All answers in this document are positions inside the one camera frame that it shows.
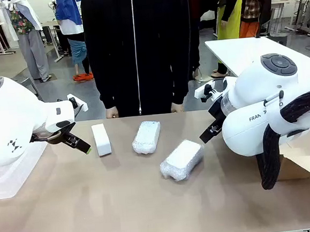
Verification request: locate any black braided cable sleeve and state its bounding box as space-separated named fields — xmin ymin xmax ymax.
xmin=251 ymin=86 xmax=310 ymax=191

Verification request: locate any person's right hand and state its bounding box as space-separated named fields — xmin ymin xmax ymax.
xmin=105 ymin=106 xmax=120 ymax=119

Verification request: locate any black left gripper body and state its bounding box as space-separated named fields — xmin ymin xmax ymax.
xmin=28 ymin=119 xmax=79 ymax=147

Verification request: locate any person's left hand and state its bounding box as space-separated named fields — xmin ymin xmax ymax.
xmin=170 ymin=102 xmax=185 ymax=114

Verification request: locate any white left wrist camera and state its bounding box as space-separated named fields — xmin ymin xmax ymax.
xmin=66 ymin=92 xmax=89 ymax=113

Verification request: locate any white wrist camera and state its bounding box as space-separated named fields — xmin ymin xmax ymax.
xmin=193 ymin=83 xmax=222 ymax=104
xmin=66 ymin=92 xmax=89 ymax=113

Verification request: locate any clear plastic container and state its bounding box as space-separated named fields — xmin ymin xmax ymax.
xmin=0 ymin=141 xmax=54 ymax=200

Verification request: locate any person's right forearm black sleeve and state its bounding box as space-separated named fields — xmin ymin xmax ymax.
xmin=88 ymin=51 xmax=119 ymax=111

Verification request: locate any grey plastic stool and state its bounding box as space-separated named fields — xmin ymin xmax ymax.
xmin=11 ymin=73 xmax=44 ymax=104

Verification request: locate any bubble-wrapped white clock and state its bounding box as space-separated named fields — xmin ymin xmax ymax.
xmin=157 ymin=138 xmax=206 ymax=184
xmin=130 ymin=119 xmax=163 ymax=156

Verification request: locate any bystander in floral shirt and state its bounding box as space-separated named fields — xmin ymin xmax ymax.
xmin=0 ymin=0 xmax=54 ymax=86

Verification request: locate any bystander in blue jacket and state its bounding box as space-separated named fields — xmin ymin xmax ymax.
xmin=54 ymin=0 xmax=95 ymax=78

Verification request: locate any person's left forearm black sleeve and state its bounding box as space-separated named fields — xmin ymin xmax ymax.
xmin=165 ymin=46 xmax=197 ymax=106

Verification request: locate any unwrapped white clock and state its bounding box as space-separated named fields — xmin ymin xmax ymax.
xmin=90 ymin=122 xmax=112 ymax=158

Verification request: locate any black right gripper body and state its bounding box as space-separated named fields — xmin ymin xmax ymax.
xmin=206 ymin=94 xmax=228 ymax=130

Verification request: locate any brown cardboard box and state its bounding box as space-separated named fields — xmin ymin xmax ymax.
xmin=273 ymin=125 xmax=310 ymax=184

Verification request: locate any bystander in yellow apron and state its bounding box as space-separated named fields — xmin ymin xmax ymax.
xmin=205 ymin=0 xmax=249 ymax=79

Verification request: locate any bystander in orange trousers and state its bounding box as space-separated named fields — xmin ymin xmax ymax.
xmin=236 ymin=0 xmax=277 ymax=40

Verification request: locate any person in black hoodie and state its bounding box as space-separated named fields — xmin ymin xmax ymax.
xmin=80 ymin=0 xmax=198 ymax=121

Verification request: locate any grey-legged background table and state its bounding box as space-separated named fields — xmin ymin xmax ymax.
xmin=41 ymin=20 xmax=66 ymax=63

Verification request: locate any white background desk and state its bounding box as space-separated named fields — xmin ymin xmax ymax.
xmin=282 ymin=0 xmax=310 ymax=38

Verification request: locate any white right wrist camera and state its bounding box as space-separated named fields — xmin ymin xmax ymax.
xmin=193 ymin=83 xmax=222 ymax=104

